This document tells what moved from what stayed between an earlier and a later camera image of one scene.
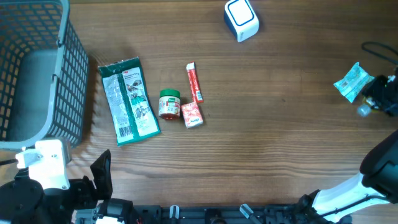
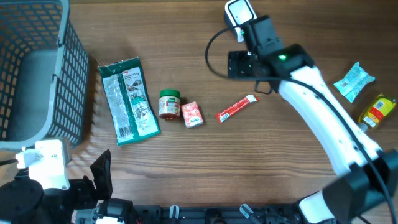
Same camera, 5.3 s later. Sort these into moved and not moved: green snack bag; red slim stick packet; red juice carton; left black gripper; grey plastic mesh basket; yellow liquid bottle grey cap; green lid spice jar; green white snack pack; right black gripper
Moved: red slim stick packet; right black gripper; yellow liquid bottle grey cap
Not moved: green lid spice jar; red juice carton; green snack bag; left black gripper; grey plastic mesh basket; green white snack pack
